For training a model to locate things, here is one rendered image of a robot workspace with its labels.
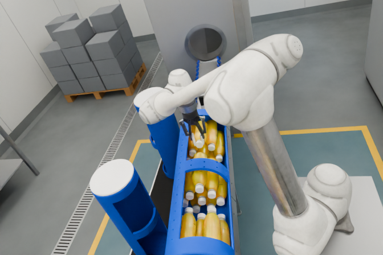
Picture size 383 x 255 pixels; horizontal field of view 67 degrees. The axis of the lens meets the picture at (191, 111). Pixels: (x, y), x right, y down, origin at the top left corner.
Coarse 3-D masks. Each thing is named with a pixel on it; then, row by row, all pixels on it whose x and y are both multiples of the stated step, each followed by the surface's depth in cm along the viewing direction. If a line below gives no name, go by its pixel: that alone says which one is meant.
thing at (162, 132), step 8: (168, 120) 241; (176, 120) 255; (152, 128) 241; (160, 128) 241; (168, 128) 244; (176, 128) 252; (152, 136) 248; (160, 136) 245; (168, 136) 247; (176, 136) 254; (152, 144) 258; (160, 144) 251; (168, 144) 252; (176, 144) 256; (160, 152) 258; (168, 152) 257; (176, 152) 260; (168, 160) 263; (168, 168) 271; (168, 176) 281
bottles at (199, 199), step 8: (224, 136) 177; (224, 144) 171; (208, 152) 167; (216, 152) 165; (224, 152) 167; (224, 184) 146; (184, 192) 145; (216, 192) 143; (224, 192) 143; (184, 200) 143; (192, 200) 148; (200, 200) 140; (208, 200) 147; (216, 200) 147; (224, 200) 141; (200, 216) 134; (224, 216) 134; (200, 224) 129; (224, 224) 129; (200, 232) 126; (224, 232) 125; (224, 240) 122
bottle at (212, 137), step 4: (212, 120) 177; (208, 124) 175; (212, 124) 174; (216, 124) 176; (208, 128) 172; (212, 128) 171; (216, 128) 173; (208, 132) 169; (212, 132) 168; (216, 132) 170; (208, 136) 167; (212, 136) 166; (216, 136) 167; (208, 140) 165; (212, 140) 164; (216, 140) 166; (208, 144) 165; (216, 144) 166
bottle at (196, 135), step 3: (201, 123) 168; (195, 126) 169; (201, 126) 164; (207, 126) 171; (195, 129) 164; (195, 132) 161; (198, 132) 159; (195, 135) 158; (198, 135) 157; (195, 138) 157; (198, 138) 156; (195, 141) 157
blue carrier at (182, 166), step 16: (224, 128) 182; (176, 160) 157; (192, 160) 142; (208, 160) 142; (224, 160) 167; (176, 176) 143; (224, 176) 140; (176, 192) 133; (176, 208) 125; (224, 208) 144; (176, 224) 119; (176, 240) 113; (192, 240) 109; (208, 240) 109
